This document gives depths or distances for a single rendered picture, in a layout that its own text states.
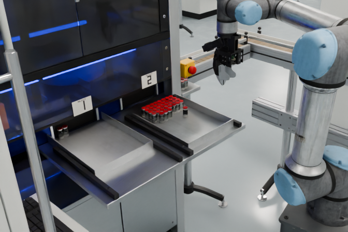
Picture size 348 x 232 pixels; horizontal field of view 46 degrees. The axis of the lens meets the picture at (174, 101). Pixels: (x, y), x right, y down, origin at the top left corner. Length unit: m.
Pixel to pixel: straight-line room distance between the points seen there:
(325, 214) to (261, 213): 1.24
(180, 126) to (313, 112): 0.72
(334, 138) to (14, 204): 1.86
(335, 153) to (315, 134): 0.20
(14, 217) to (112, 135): 0.77
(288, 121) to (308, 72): 1.53
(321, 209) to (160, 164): 0.56
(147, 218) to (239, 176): 0.93
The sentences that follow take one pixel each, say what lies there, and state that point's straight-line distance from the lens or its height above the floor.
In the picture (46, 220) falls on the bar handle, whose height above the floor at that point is 1.06.
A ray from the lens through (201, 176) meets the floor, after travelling 2.87.
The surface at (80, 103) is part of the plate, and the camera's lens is 1.61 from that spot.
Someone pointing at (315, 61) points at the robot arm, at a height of 1.37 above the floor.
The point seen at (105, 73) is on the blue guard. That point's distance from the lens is 1.64.
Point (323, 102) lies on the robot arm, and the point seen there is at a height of 1.25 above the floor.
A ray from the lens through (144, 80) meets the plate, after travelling 1.77.
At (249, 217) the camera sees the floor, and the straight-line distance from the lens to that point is 2.58.
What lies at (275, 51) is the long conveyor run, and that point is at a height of 0.93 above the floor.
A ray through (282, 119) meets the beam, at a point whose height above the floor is 0.50.
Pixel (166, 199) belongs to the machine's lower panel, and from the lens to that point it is 2.20.
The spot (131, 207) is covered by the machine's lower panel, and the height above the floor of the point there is 0.40.
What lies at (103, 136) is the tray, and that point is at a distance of 1.66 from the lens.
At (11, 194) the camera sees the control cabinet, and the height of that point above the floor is 1.19.
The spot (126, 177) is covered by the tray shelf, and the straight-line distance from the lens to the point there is 1.43.
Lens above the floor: 1.73
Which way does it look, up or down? 27 degrees down
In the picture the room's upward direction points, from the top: 2 degrees counter-clockwise
